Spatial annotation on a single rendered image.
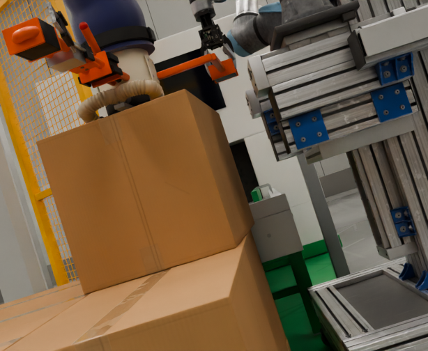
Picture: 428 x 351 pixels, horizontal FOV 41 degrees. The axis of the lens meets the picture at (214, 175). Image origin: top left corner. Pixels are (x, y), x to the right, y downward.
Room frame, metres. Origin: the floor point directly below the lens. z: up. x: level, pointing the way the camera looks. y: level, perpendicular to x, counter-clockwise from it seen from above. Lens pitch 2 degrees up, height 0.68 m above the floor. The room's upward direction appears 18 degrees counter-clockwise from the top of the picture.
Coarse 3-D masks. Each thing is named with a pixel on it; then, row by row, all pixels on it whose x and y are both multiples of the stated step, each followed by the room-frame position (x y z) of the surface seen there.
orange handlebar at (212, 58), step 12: (12, 36) 1.04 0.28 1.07; (24, 36) 1.03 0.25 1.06; (96, 60) 1.34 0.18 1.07; (192, 60) 1.69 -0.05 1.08; (204, 60) 1.68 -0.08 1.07; (216, 60) 1.70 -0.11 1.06; (84, 72) 1.38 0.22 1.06; (156, 72) 1.71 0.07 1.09; (168, 72) 1.70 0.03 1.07; (180, 72) 1.71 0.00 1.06
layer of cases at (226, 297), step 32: (224, 256) 1.25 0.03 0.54; (256, 256) 1.74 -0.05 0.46; (64, 288) 1.82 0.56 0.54; (128, 288) 1.23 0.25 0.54; (160, 288) 1.06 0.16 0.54; (192, 288) 0.94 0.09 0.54; (224, 288) 0.83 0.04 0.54; (256, 288) 1.31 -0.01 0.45; (0, 320) 1.45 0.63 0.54; (32, 320) 1.22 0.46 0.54; (64, 320) 1.05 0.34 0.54; (96, 320) 0.93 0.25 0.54; (128, 320) 0.83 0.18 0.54; (160, 320) 0.77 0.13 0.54; (192, 320) 0.77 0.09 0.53; (224, 320) 0.77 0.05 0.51; (256, 320) 1.05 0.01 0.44
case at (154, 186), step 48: (192, 96) 1.44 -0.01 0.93; (48, 144) 1.40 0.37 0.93; (96, 144) 1.39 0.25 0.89; (144, 144) 1.37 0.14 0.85; (192, 144) 1.36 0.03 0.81; (96, 192) 1.39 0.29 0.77; (144, 192) 1.38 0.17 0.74; (192, 192) 1.36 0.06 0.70; (240, 192) 1.82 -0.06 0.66; (96, 240) 1.40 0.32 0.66; (144, 240) 1.38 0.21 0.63; (192, 240) 1.37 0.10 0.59; (240, 240) 1.46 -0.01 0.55; (96, 288) 1.40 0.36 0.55
